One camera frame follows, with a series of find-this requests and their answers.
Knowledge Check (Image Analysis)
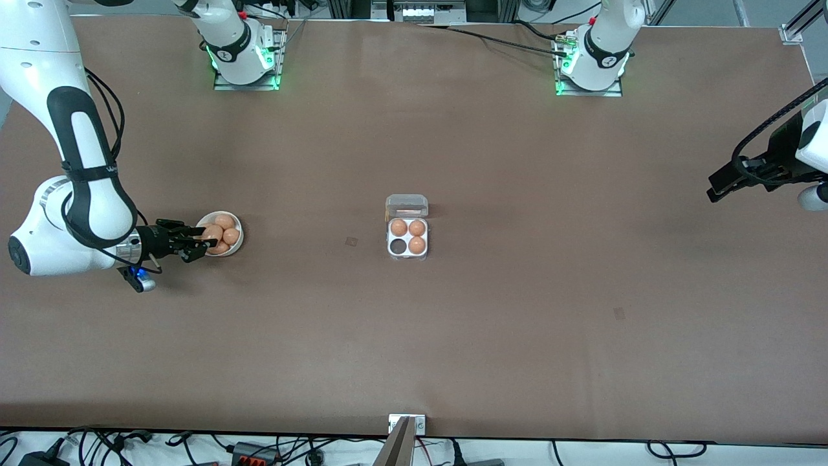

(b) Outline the clear plastic egg box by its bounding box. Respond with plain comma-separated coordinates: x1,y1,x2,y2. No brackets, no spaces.
385,194,430,262

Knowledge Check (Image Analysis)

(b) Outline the white round bowl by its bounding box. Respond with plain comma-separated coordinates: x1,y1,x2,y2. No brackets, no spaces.
195,211,245,258

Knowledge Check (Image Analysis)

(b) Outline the diagonal aluminium profile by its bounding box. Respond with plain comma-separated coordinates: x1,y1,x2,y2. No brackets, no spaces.
785,0,828,37

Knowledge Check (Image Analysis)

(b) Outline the black device with orange plugs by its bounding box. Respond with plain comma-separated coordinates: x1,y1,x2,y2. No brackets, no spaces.
232,442,280,466

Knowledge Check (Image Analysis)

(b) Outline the black power adapter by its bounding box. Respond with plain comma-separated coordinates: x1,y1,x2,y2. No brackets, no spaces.
18,449,71,466

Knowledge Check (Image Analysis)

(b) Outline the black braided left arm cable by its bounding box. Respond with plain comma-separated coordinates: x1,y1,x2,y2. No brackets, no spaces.
731,78,828,188

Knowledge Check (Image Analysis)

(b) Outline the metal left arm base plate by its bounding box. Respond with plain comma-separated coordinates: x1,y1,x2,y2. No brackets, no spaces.
554,32,624,98

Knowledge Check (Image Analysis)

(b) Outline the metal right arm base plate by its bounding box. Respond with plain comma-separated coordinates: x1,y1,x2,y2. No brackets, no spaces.
213,28,283,91

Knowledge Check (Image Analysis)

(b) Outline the black looped floor cable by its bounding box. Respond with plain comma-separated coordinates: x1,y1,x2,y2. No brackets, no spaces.
647,439,708,458

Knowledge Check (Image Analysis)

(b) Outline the black cable on table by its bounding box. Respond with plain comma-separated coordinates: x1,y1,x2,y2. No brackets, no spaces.
419,23,571,56

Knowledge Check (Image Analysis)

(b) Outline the aluminium camera mount post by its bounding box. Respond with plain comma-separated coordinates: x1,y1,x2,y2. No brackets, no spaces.
372,416,415,466

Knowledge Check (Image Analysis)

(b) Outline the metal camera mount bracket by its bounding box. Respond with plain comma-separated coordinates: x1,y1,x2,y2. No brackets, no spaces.
388,414,427,435

